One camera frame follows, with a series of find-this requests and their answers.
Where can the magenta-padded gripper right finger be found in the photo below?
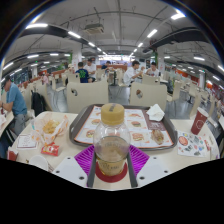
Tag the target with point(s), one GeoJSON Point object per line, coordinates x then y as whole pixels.
{"type": "Point", "coordinates": [139, 159]}

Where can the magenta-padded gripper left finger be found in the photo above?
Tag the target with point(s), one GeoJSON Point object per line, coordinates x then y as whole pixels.
{"type": "Point", "coordinates": [83, 159]}

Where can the clear bottle with tan cap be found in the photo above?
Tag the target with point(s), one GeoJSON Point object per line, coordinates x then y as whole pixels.
{"type": "Point", "coordinates": [111, 146]}

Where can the printed paper tray liner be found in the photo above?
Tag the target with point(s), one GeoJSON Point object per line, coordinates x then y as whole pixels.
{"type": "Point", "coordinates": [143, 128]}

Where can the dark brown serving tray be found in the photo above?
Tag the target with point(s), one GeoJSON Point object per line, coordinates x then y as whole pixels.
{"type": "Point", "coordinates": [75, 128]}

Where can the red sauce packet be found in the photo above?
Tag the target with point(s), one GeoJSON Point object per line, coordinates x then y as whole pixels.
{"type": "Point", "coordinates": [50, 149]}

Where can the clear food bag with snack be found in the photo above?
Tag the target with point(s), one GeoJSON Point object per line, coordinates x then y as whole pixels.
{"type": "Point", "coordinates": [50, 126]}

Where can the crumpled white napkin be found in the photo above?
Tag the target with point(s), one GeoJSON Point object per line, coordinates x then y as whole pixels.
{"type": "Point", "coordinates": [155, 112]}

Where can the colourful printed flyer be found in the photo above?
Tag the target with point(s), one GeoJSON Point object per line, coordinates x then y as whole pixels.
{"type": "Point", "coordinates": [193, 145]}

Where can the white printed card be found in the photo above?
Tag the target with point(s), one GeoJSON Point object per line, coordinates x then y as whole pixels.
{"type": "Point", "coordinates": [26, 141]}

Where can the beige chair with round hole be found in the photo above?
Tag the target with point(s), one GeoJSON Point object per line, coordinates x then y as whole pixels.
{"type": "Point", "coordinates": [88, 96]}
{"type": "Point", "coordinates": [150, 96]}

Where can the red paper cup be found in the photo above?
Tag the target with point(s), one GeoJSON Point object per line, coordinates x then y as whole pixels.
{"type": "Point", "coordinates": [199, 121]}

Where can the red carton box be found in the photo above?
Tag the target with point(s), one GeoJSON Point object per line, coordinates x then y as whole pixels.
{"type": "Point", "coordinates": [12, 154]}

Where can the black backpack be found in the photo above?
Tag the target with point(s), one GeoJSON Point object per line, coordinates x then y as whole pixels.
{"type": "Point", "coordinates": [38, 103]}

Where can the group of beige chairs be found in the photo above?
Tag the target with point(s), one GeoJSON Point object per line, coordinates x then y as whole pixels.
{"type": "Point", "coordinates": [175, 91]}

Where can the person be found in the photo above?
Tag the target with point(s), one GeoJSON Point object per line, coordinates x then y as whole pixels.
{"type": "Point", "coordinates": [91, 67]}
{"type": "Point", "coordinates": [131, 74]}
{"type": "Point", "coordinates": [82, 74]}
{"type": "Point", "coordinates": [16, 103]}
{"type": "Point", "coordinates": [107, 65]}
{"type": "Point", "coordinates": [153, 70]}

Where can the beige dark-edged table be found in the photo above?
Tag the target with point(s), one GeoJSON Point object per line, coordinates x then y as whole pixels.
{"type": "Point", "coordinates": [5, 121]}

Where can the ceiling air conditioner unit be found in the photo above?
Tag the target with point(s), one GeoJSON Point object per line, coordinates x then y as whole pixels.
{"type": "Point", "coordinates": [94, 28]}

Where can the group of ceiling lights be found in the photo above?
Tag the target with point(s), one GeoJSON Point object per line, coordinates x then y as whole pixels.
{"type": "Point", "coordinates": [36, 25]}

